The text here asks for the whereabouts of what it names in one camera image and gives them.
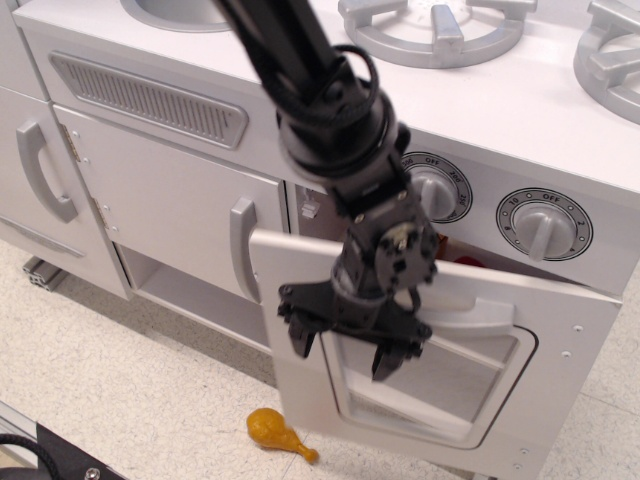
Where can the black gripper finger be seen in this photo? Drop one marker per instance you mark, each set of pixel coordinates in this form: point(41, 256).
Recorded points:
point(388, 358)
point(302, 331)

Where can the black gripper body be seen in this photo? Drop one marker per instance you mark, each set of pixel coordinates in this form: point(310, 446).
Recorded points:
point(375, 321)

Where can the white toy oven door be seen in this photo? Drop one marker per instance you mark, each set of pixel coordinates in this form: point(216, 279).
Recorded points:
point(492, 388)

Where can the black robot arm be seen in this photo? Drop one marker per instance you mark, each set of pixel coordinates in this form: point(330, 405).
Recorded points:
point(341, 131)

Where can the grey middle oven knob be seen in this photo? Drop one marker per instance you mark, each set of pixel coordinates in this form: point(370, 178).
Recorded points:
point(445, 193)

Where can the grey oven knob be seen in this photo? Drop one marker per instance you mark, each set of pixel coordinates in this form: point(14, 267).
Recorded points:
point(543, 224)
point(445, 193)

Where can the grey right oven knob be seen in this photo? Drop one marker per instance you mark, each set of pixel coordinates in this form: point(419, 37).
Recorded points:
point(543, 224)

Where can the yellow toy chicken drumstick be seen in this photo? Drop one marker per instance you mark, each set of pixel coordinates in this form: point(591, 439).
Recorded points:
point(268, 429)

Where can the red white toy sushi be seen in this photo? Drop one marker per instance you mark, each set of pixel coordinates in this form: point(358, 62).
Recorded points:
point(470, 261)

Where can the white cabinet door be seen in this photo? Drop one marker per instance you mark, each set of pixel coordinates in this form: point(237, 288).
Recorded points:
point(186, 211)

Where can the grey vent grille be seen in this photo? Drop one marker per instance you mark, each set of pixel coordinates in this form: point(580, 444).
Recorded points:
point(176, 109)

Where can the white toy kitchen body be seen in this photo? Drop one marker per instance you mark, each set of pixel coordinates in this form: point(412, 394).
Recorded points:
point(159, 385)

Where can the silver left stove burner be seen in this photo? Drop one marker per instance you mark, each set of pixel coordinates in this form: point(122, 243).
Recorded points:
point(436, 34)

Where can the silver stove burner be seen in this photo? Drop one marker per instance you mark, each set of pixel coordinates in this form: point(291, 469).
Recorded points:
point(436, 34)
point(602, 75)

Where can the silver toy sink basin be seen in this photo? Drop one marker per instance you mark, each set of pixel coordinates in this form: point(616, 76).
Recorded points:
point(189, 16)

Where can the silver right stove burner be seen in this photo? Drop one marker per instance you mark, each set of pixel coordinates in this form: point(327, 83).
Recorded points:
point(602, 75)

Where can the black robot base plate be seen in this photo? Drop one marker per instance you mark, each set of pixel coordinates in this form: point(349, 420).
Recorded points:
point(56, 459)

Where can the aluminium frame extrusion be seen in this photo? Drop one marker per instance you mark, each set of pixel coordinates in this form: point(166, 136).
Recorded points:
point(43, 274)

